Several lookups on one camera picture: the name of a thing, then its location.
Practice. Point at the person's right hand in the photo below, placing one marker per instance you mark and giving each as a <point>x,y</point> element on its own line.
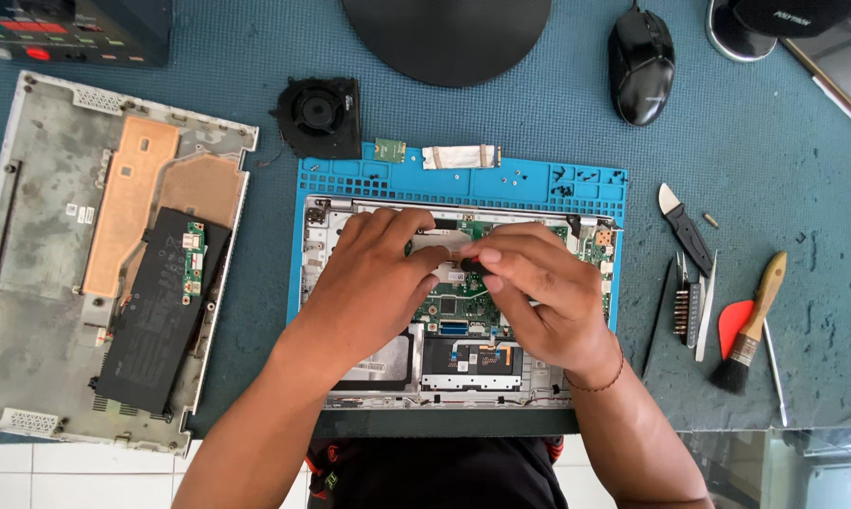
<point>559,311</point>

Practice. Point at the person's left hand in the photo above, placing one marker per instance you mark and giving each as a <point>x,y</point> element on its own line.
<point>369,283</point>

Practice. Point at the small black screwdriver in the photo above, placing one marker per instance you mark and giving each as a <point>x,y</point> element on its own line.
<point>469,266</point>

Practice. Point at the black plastic spudger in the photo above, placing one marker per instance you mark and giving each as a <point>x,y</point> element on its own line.
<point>657,318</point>

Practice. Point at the opened silver laptop chassis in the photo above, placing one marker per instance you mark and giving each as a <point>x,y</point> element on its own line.
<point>471,367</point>

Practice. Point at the screwdriver bit holder strip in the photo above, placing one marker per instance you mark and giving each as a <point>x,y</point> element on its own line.
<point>683,311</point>

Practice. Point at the cluster of small black screws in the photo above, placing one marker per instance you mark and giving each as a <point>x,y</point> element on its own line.
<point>574,180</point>

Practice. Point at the blue silicone repair mat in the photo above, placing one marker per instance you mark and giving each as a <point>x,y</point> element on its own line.
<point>468,180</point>

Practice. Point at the silver metal tweezers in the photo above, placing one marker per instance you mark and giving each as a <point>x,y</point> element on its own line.
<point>705,311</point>

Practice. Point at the white taped storage module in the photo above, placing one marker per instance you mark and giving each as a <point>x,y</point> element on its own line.
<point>460,156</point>

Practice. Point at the black cooling fan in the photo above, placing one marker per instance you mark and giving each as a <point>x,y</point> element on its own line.
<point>319,117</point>

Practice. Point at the red plastic opening pick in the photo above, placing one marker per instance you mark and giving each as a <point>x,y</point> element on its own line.
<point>733,322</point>

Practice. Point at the small brass bit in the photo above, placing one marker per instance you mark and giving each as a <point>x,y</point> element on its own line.
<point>710,220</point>

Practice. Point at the small green circuit board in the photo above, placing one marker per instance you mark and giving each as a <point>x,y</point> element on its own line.
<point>194,258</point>

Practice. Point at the person's black clothing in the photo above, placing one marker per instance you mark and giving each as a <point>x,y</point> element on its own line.
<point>439,473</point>

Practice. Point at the black laptop battery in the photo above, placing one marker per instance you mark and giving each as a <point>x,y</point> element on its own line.
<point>153,318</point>

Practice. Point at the thin metal rod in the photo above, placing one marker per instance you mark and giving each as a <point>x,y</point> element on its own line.
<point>775,375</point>

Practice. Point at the black computer mouse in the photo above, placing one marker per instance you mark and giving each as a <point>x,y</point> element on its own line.
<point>641,67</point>

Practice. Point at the black round monitor base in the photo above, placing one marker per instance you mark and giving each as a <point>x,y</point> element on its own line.
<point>446,35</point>

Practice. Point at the teal desk mat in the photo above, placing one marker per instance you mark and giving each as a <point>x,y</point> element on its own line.
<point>786,177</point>

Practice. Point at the silver round stand base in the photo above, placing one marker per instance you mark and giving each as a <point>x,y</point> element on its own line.
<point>733,39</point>

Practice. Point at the grey laptop bottom cover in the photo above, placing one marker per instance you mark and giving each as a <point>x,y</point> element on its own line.
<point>40,283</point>

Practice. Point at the dark tablet with light edge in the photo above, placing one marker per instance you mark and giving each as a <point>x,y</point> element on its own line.
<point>842,71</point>

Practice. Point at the black device with coloured buttons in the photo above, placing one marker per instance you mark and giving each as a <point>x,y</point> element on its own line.
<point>71,32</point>

